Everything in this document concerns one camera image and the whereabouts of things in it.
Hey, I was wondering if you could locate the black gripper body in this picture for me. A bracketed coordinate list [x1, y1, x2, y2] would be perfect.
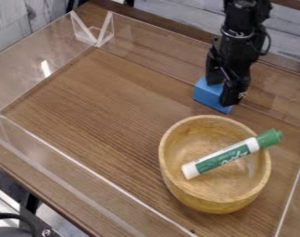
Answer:
[208, 27, 266, 80]

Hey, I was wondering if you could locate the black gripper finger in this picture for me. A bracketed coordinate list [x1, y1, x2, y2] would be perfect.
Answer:
[206, 54, 224, 85]
[220, 76, 250, 106]

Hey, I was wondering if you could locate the blue foam block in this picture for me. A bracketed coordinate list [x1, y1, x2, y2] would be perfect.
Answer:
[192, 77, 232, 114]

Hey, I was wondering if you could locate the light wooden bowl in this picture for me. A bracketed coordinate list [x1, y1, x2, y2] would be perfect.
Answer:
[158, 115, 271, 214]

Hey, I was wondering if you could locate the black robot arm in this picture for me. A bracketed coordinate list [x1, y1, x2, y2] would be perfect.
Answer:
[206, 0, 272, 106]

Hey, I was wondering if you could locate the green and white marker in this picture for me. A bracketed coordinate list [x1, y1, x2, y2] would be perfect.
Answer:
[180, 129, 283, 180]

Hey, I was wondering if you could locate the clear acrylic tray wall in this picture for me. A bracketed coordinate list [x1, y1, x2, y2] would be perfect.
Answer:
[0, 6, 300, 237]

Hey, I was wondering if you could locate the black metal bracket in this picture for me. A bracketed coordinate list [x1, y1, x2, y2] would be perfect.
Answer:
[19, 207, 61, 237]

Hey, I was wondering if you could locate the black cable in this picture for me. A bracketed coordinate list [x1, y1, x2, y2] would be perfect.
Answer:
[0, 212, 36, 237]

